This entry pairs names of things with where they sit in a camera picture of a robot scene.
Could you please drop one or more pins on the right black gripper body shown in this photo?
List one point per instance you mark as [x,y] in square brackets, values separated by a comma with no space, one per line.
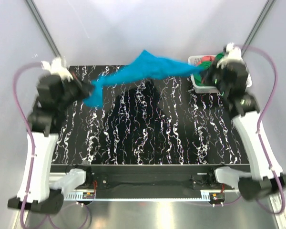
[213,77]

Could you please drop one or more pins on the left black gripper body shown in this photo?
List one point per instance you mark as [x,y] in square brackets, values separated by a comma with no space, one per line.
[76,91]

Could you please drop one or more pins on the blue t shirt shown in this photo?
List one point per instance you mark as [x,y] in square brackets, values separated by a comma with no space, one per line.
[145,66]

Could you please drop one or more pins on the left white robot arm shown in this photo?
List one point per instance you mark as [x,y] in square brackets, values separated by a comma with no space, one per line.
[44,125]

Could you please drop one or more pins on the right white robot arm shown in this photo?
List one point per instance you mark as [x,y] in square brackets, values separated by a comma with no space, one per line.
[266,175]

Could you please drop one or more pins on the green t shirt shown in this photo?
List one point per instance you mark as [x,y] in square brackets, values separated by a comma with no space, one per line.
[205,65]

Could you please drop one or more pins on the pink t shirt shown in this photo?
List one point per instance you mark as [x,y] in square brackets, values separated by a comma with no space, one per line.
[208,58]

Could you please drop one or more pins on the white plastic laundry basket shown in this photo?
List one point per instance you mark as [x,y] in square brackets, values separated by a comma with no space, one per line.
[194,60]

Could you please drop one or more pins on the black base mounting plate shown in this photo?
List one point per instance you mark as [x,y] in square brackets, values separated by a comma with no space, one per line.
[148,181]

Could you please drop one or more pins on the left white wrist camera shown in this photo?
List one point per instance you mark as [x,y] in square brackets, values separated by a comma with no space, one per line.
[58,67]

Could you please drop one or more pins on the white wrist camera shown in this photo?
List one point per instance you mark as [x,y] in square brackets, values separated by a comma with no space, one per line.
[233,53]
[58,67]

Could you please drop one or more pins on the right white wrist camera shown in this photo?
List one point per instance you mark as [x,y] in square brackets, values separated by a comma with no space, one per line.
[233,53]

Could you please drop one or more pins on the aluminium rail bar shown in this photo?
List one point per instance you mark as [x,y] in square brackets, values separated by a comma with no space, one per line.
[223,177]

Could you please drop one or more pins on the right aluminium frame post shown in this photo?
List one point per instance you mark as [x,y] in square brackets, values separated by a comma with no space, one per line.
[259,21]

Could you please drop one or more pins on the aluminium frame post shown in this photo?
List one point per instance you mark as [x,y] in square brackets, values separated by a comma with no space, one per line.
[42,26]
[259,21]

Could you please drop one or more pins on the left aluminium frame post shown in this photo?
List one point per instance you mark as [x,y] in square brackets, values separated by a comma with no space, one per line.
[42,26]

